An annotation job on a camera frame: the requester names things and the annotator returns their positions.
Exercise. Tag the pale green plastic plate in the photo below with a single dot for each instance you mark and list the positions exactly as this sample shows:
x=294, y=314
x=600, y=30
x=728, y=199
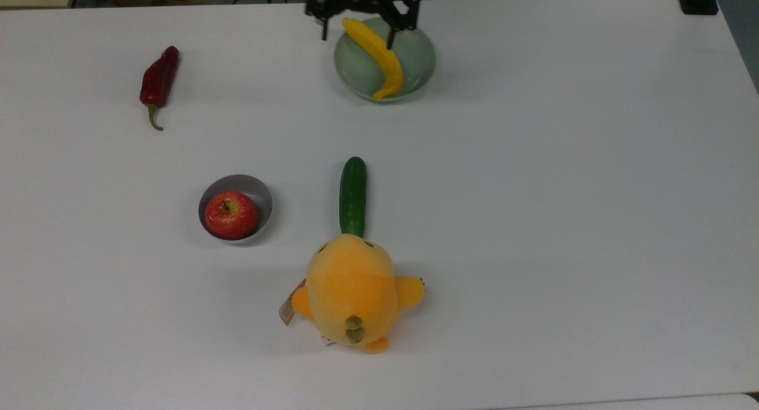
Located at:
x=415, y=60

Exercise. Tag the red toy apple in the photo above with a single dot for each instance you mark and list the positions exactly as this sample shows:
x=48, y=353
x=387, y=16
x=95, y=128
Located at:
x=231, y=217

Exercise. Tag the small grey bowl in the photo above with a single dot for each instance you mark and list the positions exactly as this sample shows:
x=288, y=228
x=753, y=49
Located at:
x=261, y=196

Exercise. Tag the yellow toy banana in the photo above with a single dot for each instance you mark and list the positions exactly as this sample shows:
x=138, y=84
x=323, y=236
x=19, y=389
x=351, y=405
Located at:
x=385, y=63

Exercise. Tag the orange plush dinosaur toy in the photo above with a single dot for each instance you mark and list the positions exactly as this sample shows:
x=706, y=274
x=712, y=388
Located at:
x=353, y=285

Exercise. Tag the red toy chili pepper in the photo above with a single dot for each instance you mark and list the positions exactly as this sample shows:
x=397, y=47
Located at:
x=159, y=78

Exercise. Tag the green toy cucumber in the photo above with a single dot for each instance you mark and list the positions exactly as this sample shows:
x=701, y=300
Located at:
x=353, y=196

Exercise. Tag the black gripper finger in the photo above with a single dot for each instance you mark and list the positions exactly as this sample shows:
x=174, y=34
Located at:
x=392, y=36
x=325, y=29

